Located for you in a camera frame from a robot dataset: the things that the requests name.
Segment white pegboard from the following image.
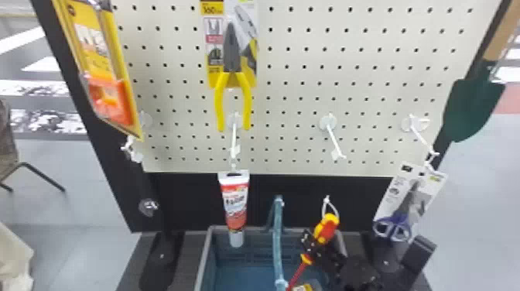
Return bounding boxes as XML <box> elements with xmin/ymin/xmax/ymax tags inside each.
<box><xmin>30</xmin><ymin>0</ymin><xmax>514</xmax><ymax>291</ymax></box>

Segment yellow pliers on card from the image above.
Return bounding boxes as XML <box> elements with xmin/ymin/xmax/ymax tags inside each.
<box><xmin>199</xmin><ymin>0</ymin><xmax>260</xmax><ymax>133</ymax></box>

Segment blue basket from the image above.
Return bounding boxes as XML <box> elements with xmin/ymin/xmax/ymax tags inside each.
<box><xmin>193</xmin><ymin>194</ymin><xmax>368</xmax><ymax>291</ymax></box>

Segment white red sealant tube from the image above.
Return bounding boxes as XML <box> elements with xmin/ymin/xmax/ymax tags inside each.
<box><xmin>217</xmin><ymin>169</ymin><xmax>251</xmax><ymax>249</ymax></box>

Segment blue scissors on card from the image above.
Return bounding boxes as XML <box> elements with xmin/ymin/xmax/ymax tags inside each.
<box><xmin>371</xmin><ymin>161</ymin><xmax>449</xmax><ymax>244</ymax></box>

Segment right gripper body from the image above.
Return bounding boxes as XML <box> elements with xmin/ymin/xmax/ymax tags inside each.
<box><xmin>337</xmin><ymin>255</ymin><xmax>384</xmax><ymax>291</ymax></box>

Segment red yellow screwdriver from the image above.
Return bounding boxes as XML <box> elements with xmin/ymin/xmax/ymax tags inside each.
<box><xmin>286</xmin><ymin>195</ymin><xmax>341</xmax><ymax>291</ymax></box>

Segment green trowel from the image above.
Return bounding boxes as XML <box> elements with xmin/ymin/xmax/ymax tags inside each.
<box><xmin>440</xmin><ymin>0</ymin><xmax>520</xmax><ymax>143</ymax></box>

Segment orange tool on yellow card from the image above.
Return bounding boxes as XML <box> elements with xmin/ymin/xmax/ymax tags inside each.
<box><xmin>51</xmin><ymin>0</ymin><xmax>145</xmax><ymax>142</ymax></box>

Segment grey chair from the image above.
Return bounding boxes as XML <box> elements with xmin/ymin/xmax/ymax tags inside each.
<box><xmin>0</xmin><ymin>98</ymin><xmax>67</xmax><ymax>194</ymax></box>

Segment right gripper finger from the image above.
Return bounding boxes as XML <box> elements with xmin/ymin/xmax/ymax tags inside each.
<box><xmin>316</xmin><ymin>239</ymin><xmax>350</xmax><ymax>278</ymax></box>
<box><xmin>299</xmin><ymin>228</ymin><xmax>318</xmax><ymax>257</ymax></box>

